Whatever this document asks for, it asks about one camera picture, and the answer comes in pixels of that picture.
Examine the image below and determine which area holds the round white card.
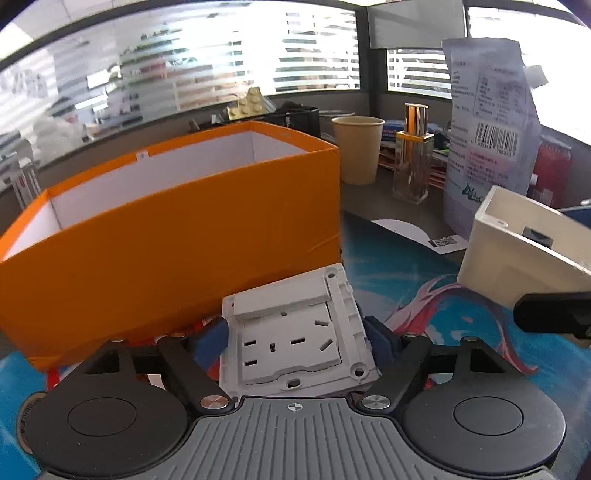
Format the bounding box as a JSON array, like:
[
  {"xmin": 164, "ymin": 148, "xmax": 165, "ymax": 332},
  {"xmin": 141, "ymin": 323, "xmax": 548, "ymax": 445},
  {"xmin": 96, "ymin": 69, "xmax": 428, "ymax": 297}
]
[{"xmin": 372, "ymin": 218, "xmax": 469, "ymax": 254}]

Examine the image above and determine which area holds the yellow building block plate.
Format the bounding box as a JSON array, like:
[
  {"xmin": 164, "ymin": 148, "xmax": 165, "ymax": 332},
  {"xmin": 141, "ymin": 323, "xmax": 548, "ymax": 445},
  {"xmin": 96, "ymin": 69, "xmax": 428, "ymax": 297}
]
[{"xmin": 226, "ymin": 86, "xmax": 269, "ymax": 121}]

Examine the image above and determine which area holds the red drink can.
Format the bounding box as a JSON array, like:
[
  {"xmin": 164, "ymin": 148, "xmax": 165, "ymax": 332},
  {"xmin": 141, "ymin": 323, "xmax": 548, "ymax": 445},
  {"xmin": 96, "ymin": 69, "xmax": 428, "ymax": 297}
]
[{"xmin": 531, "ymin": 134, "xmax": 573, "ymax": 204}]

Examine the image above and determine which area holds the grey roller blind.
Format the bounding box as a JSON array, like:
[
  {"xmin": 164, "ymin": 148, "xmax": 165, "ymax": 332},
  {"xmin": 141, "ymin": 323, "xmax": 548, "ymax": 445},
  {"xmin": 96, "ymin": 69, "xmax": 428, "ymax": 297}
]
[{"xmin": 368, "ymin": 0, "xmax": 467, "ymax": 49}]

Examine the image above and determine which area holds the beige paper cup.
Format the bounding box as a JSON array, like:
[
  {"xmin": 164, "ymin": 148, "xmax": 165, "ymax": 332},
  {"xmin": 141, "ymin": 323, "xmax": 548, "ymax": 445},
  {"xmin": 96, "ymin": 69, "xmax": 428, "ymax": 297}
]
[{"xmin": 331, "ymin": 116, "xmax": 385, "ymax": 186}]

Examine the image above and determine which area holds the white red small box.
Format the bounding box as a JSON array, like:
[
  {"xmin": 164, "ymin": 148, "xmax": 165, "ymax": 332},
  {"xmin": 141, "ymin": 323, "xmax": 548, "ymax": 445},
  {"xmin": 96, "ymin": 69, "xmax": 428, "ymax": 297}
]
[{"xmin": 11, "ymin": 161, "xmax": 42, "ymax": 204}]

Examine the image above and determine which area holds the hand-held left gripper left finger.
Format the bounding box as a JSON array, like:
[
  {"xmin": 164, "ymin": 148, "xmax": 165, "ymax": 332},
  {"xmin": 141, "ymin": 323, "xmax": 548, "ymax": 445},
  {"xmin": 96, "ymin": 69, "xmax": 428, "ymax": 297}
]
[{"xmin": 83, "ymin": 316, "xmax": 234, "ymax": 415}]

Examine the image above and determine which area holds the grey wall socket plate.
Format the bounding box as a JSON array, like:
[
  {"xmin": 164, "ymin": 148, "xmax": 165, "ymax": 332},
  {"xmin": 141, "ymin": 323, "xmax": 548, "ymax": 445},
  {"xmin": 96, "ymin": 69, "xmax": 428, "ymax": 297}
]
[{"xmin": 218, "ymin": 263, "xmax": 382, "ymax": 398}]

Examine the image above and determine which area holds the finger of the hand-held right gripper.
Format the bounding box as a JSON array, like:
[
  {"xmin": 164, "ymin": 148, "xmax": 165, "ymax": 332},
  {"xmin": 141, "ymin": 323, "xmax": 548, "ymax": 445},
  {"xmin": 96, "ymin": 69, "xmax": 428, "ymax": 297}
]
[{"xmin": 513, "ymin": 291, "xmax": 591, "ymax": 344}]

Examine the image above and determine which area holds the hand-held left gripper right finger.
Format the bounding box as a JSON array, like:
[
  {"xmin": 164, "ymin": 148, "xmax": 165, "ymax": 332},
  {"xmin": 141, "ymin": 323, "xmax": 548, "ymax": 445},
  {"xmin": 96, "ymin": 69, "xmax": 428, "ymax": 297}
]
[{"xmin": 361, "ymin": 315, "xmax": 509, "ymax": 415}]

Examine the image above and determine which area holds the orange cardboard box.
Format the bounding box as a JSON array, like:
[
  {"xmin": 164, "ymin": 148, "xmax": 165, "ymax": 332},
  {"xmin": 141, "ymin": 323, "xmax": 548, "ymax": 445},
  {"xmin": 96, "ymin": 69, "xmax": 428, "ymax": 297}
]
[{"xmin": 0, "ymin": 121, "xmax": 342, "ymax": 372}]

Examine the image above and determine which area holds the black plastic crate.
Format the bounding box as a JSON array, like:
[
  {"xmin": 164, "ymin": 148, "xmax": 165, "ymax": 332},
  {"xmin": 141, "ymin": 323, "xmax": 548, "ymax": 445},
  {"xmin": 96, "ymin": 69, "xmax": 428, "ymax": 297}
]
[{"xmin": 210, "ymin": 104, "xmax": 321, "ymax": 139}]

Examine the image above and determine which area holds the white plastic junction box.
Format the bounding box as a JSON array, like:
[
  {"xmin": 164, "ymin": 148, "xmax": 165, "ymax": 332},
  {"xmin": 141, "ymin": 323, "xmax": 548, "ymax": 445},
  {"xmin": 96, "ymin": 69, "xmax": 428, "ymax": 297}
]
[{"xmin": 457, "ymin": 185, "xmax": 591, "ymax": 310}]

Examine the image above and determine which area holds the gold-capped glass perfume bottle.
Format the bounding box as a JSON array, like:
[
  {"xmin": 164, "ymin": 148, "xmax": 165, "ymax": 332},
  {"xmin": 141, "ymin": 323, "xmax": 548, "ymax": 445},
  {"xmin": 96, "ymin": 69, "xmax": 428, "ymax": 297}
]
[{"xmin": 393, "ymin": 104, "xmax": 435, "ymax": 204}]

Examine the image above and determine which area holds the white pouch with barcode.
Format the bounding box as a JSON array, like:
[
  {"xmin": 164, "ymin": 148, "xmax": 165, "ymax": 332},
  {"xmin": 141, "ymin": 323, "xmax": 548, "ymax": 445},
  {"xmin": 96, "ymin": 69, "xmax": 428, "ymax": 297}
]
[{"xmin": 441, "ymin": 38, "xmax": 550, "ymax": 241}]

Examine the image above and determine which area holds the printed desk mat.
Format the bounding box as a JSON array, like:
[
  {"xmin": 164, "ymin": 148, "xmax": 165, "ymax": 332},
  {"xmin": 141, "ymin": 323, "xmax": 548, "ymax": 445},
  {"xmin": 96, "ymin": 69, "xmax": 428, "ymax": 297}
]
[{"xmin": 0, "ymin": 212, "xmax": 591, "ymax": 480}]

